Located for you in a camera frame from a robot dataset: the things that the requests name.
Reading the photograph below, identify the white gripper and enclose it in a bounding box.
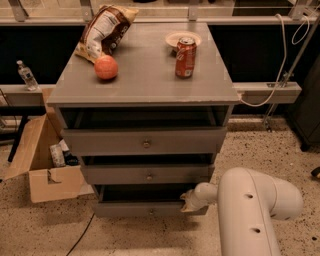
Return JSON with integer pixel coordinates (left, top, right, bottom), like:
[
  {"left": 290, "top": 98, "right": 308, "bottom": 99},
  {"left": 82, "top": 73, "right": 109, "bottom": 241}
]
[{"left": 180, "top": 190, "right": 202, "bottom": 213}]

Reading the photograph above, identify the grey bottom drawer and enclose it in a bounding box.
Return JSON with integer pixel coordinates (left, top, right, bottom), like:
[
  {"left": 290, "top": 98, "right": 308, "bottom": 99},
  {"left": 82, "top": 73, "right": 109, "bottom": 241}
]
[{"left": 93, "top": 183, "right": 208, "bottom": 217}]

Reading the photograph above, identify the grey drawer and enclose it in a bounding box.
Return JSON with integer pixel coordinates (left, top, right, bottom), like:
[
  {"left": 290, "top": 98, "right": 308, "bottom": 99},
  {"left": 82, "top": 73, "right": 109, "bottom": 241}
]
[
  {"left": 81, "top": 164, "right": 214, "bottom": 185},
  {"left": 93, "top": 183, "right": 208, "bottom": 217},
  {"left": 62, "top": 128, "right": 226, "bottom": 156}
]

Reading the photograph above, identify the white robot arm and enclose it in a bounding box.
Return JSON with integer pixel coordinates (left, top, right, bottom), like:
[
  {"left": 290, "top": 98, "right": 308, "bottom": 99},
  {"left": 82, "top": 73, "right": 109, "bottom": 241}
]
[{"left": 181, "top": 167, "right": 303, "bottom": 256}]

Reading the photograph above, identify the grey top drawer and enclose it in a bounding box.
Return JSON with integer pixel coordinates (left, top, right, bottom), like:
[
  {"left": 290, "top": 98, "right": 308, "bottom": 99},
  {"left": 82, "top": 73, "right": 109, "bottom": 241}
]
[{"left": 62, "top": 128, "right": 226, "bottom": 156}]

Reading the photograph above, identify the grey drawer cabinet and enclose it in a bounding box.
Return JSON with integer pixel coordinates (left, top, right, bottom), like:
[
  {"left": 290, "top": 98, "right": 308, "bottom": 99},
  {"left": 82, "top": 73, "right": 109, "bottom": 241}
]
[{"left": 46, "top": 21, "right": 242, "bottom": 201}]

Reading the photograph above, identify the grey middle drawer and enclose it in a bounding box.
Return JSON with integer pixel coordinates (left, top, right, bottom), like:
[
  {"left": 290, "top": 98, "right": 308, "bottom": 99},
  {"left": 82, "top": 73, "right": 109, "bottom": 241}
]
[{"left": 81, "top": 164, "right": 214, "bottom": 185}]

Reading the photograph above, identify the open cardboard box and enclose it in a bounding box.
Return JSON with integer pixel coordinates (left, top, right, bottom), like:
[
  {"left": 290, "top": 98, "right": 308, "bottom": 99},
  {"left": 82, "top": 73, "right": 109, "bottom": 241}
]
[{"left": 5, "top": 89, "right": 93, "bottom": 203}]

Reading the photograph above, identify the dark item in box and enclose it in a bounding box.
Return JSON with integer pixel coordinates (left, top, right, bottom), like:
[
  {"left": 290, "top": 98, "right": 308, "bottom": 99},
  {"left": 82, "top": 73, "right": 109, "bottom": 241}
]
[{"left": 63, "top": 151, "right": 79, "bottom": 166}]

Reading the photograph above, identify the white can in box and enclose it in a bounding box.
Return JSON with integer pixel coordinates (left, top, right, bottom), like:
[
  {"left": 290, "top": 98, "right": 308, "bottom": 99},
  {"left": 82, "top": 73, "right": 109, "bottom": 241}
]
[{"left": 50, "top": 144, "right": 65, "bottom": 168}]

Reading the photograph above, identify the dark cabinet at right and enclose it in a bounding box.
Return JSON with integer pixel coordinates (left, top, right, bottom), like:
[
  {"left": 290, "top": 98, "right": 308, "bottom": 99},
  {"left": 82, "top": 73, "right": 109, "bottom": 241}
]
[{"left": 288, "top": 56, "right": 320, "bottom": 152}]

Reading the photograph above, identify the red soda can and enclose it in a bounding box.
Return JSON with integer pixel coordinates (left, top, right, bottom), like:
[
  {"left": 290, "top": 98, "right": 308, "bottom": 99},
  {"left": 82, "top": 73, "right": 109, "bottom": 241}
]
[{"left": 175, "top": 37, "right": 197, "bottom": 78}]

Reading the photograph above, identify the orange ball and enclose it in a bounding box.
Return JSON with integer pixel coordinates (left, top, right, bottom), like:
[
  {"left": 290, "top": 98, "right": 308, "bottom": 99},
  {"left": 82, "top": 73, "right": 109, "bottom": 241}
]
[{"left": 94, "top": 55, "right": 118, "bottom": 80}]

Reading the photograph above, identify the small beige plate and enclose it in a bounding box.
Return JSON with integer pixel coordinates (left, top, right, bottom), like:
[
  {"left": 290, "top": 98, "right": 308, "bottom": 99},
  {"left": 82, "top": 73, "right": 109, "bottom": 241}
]
[{"left": 165, "top": 31, "right": 202, "bottom": 47}]

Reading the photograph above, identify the metal stand pole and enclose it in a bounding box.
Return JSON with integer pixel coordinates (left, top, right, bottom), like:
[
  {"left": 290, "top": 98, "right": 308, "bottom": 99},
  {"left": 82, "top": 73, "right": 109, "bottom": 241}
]
[{"left": 261, "top": 13, "right": 320, "bottom": 133}]

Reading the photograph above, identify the brown chip bag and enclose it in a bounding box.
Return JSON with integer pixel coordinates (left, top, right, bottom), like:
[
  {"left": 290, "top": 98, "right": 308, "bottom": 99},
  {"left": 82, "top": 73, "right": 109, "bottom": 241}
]
[{"left": 75, "top": 5, "right": 139, "bottom": 63}]

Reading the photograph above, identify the clear water bottle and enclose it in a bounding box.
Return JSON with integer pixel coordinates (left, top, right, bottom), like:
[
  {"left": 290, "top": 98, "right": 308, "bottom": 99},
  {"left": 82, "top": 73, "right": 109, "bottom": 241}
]
[{"left": 17, "top": 60, "right": 38, "bottom": 91}]

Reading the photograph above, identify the black floor cable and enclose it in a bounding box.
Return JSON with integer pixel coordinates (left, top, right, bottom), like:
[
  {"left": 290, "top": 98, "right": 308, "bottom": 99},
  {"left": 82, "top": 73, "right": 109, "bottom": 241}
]
[{"left": 65, "top": 213, "right": 96, "bottom": 256}]

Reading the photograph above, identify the white cable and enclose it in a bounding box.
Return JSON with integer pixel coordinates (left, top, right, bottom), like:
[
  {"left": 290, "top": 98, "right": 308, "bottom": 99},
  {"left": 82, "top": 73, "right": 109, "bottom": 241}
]
[{"left": 239, "top": 5, "right": 320, "bottom": 108}]

